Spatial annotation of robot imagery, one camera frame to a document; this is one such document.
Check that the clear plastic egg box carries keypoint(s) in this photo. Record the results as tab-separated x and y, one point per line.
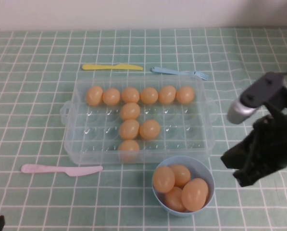
177	134

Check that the tan egg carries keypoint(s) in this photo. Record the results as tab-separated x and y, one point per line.
195	194
185	95
129	129
167	94
130	111
183	173
94	95
111	96
163	179
173	201
128	147
149	95
149	129
130	94

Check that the yellow plastic knife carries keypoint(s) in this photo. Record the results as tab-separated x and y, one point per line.
104	67

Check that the pale pink plastic knife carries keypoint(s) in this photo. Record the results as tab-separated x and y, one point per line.
61	169

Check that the green checked tablecloth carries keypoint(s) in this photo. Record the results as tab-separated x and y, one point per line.
37	120

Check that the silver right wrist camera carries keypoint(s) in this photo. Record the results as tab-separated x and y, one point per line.
256	93

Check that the light blue plastic fork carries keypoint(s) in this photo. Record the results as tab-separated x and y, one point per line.
172	71

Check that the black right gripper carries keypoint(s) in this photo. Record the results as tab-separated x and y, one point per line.
270	144

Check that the light blue bowl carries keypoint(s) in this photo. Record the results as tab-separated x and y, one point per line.
208	178

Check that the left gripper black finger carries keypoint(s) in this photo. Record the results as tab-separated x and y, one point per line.
0	223

